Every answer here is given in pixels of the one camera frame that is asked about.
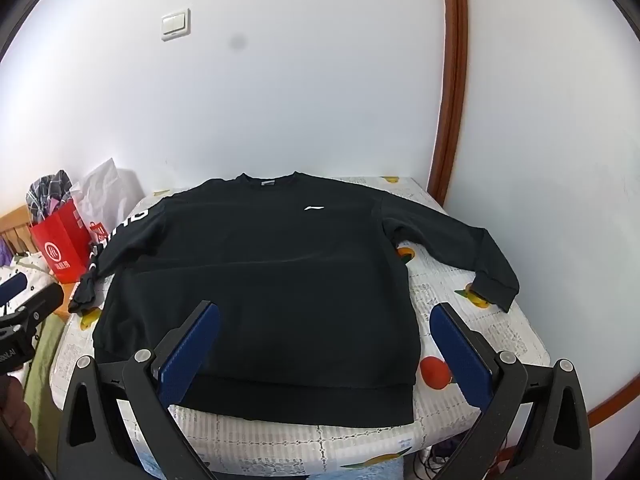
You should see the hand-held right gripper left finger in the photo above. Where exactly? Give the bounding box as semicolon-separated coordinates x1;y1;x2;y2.
50;301;221;480

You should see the bundle of cables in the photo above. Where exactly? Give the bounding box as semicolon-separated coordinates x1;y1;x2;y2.
415;435;481;480

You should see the white light switch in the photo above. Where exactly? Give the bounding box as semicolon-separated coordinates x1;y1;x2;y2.
161;8;192;42

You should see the black sweatshirt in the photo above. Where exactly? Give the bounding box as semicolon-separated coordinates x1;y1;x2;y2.
67;172;521;426

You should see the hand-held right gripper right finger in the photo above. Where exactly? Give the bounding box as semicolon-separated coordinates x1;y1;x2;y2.
431;302;608;480

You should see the brown wooden baseboard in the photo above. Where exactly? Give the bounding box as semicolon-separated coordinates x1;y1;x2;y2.
586;400;615;430

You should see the wooden headboard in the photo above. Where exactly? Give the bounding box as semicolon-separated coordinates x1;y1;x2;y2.
0;205;38;261

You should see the orange wooden nightstand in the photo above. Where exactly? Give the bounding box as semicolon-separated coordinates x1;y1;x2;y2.
52;280;83;318

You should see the person's left forearm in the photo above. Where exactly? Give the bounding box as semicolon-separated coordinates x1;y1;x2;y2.
0;375;39;463

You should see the plaid cloth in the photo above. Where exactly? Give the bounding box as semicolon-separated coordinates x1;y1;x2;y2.
26;170;73;223

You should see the white plastic bag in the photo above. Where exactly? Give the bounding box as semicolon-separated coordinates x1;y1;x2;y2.
70;158;138;241

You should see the green cloth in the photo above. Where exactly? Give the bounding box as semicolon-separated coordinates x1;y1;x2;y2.
22;310;68;411

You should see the brown wooden door frame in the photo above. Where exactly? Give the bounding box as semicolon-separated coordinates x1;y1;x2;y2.
425;0;471;207

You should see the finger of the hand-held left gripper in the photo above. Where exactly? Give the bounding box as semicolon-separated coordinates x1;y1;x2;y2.
0;284;65;332
0;272;29;307

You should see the fruit print tablecloth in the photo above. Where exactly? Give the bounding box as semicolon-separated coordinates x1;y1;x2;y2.
50;175;553;480

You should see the red paper bag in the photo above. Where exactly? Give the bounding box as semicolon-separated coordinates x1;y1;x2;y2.
28;199;108;286

